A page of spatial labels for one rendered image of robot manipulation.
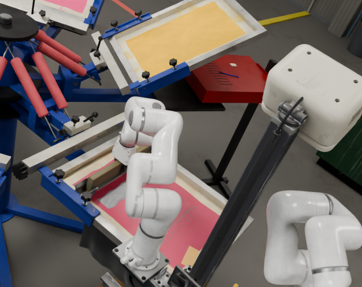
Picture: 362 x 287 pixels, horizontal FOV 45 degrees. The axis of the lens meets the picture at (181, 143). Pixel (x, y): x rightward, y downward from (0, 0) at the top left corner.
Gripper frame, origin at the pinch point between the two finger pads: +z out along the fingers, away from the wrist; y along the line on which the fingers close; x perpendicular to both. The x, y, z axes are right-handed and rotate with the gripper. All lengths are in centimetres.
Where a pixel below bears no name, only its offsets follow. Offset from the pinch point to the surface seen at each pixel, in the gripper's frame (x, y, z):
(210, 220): 14.2, 45.9, 5.9
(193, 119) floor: 212, -61, 102
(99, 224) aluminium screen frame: -29.5, 16.4, 3.0
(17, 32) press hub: -2, -73, -30
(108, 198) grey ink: -14.1, 7.7, 5.4
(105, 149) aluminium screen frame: 5.6, -13.9, 2.6
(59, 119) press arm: -2.3, -38.5, -2.5
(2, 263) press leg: -25, -41, 96
